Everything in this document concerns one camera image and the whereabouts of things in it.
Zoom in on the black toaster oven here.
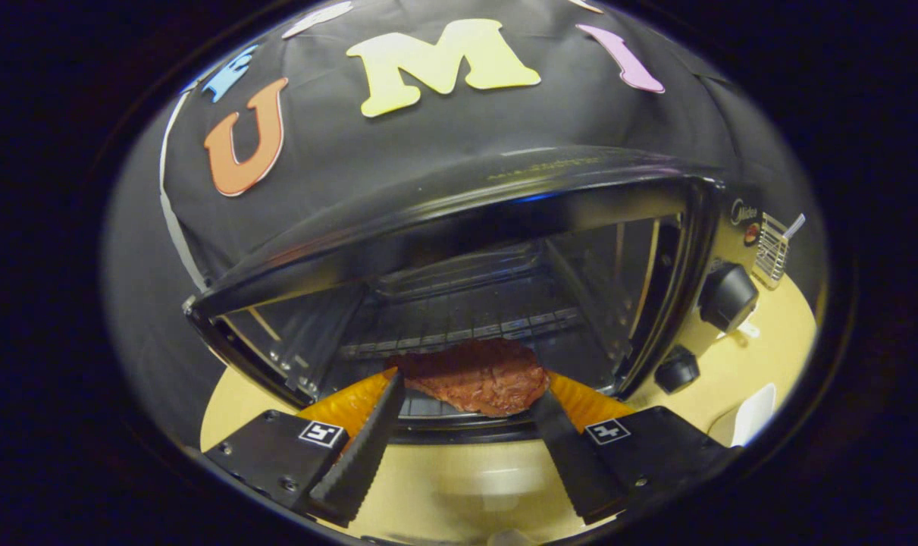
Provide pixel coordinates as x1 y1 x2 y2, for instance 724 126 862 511
182 146 763 445

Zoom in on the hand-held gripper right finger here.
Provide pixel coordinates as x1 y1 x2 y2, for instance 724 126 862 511
531 369 744 526

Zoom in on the white rectangular tray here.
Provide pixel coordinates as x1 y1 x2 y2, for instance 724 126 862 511
730 383 777 448

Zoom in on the wire mesh basket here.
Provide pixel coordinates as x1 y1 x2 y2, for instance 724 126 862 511
753 212 791 290

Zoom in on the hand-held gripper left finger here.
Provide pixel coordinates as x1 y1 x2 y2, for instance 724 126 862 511
203 369 406 528

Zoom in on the brown meat piece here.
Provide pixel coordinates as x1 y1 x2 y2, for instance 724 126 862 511
387 338 550 418

